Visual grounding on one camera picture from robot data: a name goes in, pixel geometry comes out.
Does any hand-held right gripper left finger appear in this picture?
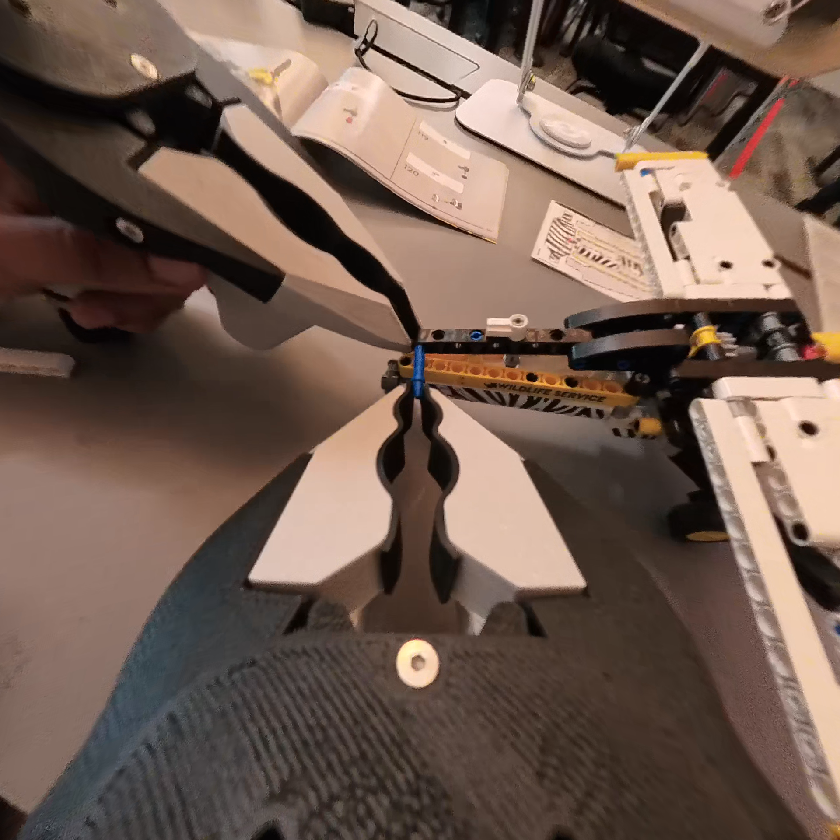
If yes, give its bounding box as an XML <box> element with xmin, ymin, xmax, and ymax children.
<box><xmin>248</xmin><ymin>387</ymin><xmax>417</xmax><ymax>614</ymax></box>

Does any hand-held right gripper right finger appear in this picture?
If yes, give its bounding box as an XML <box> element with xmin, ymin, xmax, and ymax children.
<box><xmin>423</xmin><ymin>390</ymin><xmax>588</xmax><ymax>624</ymax></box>

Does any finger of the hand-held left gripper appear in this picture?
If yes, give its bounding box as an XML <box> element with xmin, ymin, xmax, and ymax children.
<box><xmin>196</xmin><ymin>54</ymin><xmax>424</xmax><ymax>343</ymax></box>
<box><xmin>138</xmin><ymin>151</ymin><xmax>416</xmax><ymax>349</ymax></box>

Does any white yellow lego plane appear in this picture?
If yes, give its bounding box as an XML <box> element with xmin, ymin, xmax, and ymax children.
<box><xmin>381</xmin><ymin>150</ymin><xmax>840</xmax><ymax>823</ymax></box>

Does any white flat lego beam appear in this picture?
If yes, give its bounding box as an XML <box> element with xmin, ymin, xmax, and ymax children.
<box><xmin>0</xmin><ymin>347</ymin><xmax>77</xmax><ymax>379</ymax></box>

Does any person's left hand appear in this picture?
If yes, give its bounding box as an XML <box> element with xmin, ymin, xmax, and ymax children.
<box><xmin>0</xmin><ymin>164</ymin><xmax>211</xmax><ymax>336</ymax></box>

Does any open instruction booklet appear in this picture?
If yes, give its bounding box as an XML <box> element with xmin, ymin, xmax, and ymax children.
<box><xmin>243</xmin><ymin>49</ymin><xmax>510</xmax><ymax>244</ymax></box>

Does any grey closed laptop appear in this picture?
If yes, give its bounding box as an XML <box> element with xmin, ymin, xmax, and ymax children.
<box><xmin>353</xmin><ymin>0</ymin><xmax>484</xmax><ymax>100</ymax></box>

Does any zebra striped sticker sheet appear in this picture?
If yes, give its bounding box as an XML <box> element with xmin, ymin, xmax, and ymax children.
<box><xmin>529</xmin><ymin>199</ymin><xmax>658</xmax><ymax>297</ymax></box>

